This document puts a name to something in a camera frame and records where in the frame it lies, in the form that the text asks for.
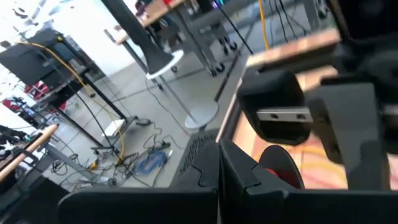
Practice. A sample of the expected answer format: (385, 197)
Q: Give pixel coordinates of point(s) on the grey round-base stand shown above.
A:
(202, 115)

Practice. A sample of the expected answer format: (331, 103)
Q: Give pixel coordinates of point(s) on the black monitor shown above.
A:
(28, 62)

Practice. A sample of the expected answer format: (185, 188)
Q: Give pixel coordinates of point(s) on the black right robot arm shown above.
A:
(367, 15)

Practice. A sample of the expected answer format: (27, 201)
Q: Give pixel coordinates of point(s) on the black open crate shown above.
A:
(31, 202)

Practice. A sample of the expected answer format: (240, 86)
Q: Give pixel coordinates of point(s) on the grey metal bracket leg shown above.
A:
(62, 158)

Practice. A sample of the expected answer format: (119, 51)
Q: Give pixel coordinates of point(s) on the black spool white labels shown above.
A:
(280, 158)

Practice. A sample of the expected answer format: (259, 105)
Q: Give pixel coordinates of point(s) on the black caster wheel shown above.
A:
(217, 68)

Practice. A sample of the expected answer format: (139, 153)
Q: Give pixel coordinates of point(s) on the white flat box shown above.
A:
(112, 128)

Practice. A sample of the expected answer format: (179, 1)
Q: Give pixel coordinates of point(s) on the wooden work table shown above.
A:
(149, 18)

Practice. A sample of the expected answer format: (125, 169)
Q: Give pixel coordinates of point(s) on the grey metal cart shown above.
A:
(199, 34)

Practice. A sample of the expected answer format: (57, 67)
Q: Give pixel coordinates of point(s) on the black power brick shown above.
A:
(143, 122)

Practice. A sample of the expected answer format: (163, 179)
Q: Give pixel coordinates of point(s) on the wooden rod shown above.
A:
(28, 149)

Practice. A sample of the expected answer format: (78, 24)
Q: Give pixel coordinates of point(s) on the black power adapter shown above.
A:
(163, 145)

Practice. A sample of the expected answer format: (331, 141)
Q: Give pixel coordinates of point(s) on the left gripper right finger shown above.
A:
(295, 208)

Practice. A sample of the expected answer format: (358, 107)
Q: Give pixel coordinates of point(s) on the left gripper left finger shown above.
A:
(140, 207)

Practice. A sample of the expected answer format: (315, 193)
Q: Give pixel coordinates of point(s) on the black tapered pillar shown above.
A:
(140, 34)

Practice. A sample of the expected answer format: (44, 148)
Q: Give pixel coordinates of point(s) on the small red bin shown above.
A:
(38, 90)

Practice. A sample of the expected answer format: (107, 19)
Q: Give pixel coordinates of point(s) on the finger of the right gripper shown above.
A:
(351, 124)

